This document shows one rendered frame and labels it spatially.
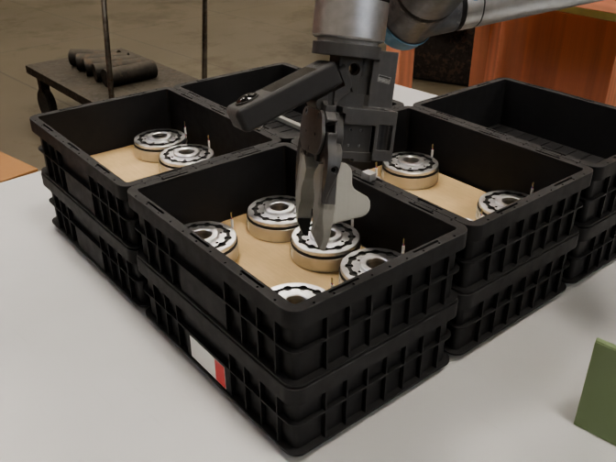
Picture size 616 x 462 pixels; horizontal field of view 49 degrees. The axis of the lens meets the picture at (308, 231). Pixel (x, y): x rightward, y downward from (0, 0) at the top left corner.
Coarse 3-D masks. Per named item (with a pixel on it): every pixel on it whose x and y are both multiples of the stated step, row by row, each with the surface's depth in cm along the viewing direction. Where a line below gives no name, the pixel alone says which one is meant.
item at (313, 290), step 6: (270, 288) 87; (276, 288) 87; (282, 288) 87; (288, 288) 88; (294, 288) 88; (300, 288) 88; (306, 288) 88; (312, 288) 87; (318, 288) 87; (312, 294) 86
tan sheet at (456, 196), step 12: (444, 180) 124; (420, 192) 119; (432, 192) 119; (444, 192) 119; (456, 192) 119; (468, 192) 119; (480, 192) 119; (444, 204) 115; (456, 204) 115; (468, 204) 115; (468, 216) 111
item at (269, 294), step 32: (224, 160) 107; (128, 192) 96; (384, 192) 96; (160, 224) 90; (448, 224) 88; (192, 256) 86; (224, 256) 81; (416, 256) 81; (448, 256) 86; (256, 288) 75; (352, 288) 75; (384, 288) 79; (288, 320) 72
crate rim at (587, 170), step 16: (400, 112) 128; (416, 112) 128; (464, 128) 120; (512, 144) 113; (560, 160) 107; (576, 176) 101; (400, 192) 96; (544, 192) 96; (560, 192) 99; (576, 192) 102; (432, 208) 92; (512, 208) 92; (528, 208) 94; (464, 224) 88; (480, 224) 88; (496, 224) 90; (512, 224) 93
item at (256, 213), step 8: (256, 200) 110; (264, 200) 110; (272, 200) 110; (288, 200) 110; (248, 208) 107; (256, 208) 108; (248, 216) 106; (256, 216) 105; (264, 216) 105; (272, 216) 105; (280, 216) 105; (288, 216) 105; (264, 224) 103; (272, 224) 103; (280, 224) 103; (288, 224) 103; (296, 224) 103
